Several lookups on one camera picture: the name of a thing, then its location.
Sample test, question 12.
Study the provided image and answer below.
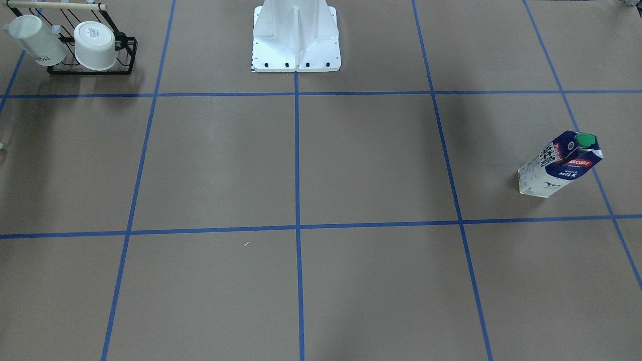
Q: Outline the white upturned cup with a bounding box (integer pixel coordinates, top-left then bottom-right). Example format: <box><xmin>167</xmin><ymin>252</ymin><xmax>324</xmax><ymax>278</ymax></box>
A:
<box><xmin>73</xmin><ymin>21</ymin><xmax>117</xmax><ymax>71</ymax></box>
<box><xmin>3</xmin><ymin>15</ymin><xmax>67</xmax><ymax>67</ymax></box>

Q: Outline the black wire cup rack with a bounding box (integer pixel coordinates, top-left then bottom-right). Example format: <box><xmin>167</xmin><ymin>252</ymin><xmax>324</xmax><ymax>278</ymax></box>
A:
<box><xmin>3</xmin><ymin>1</ymin><xmax>138</xmax><ymax>76</ymax></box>

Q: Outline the blue white milk carton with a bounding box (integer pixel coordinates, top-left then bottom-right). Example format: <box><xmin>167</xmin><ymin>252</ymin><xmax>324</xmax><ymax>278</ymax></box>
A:
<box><xmin>518</xmin><ymin>130</ymin><xmax>603</xmax><ymax>198</ymax></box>

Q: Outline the white camera stand base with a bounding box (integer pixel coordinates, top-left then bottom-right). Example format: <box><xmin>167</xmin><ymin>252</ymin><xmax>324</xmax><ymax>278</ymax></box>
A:
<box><xmin>251</xmin><ymin>1</ymin><xmax>342</xmax><ymax>73</ymax></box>

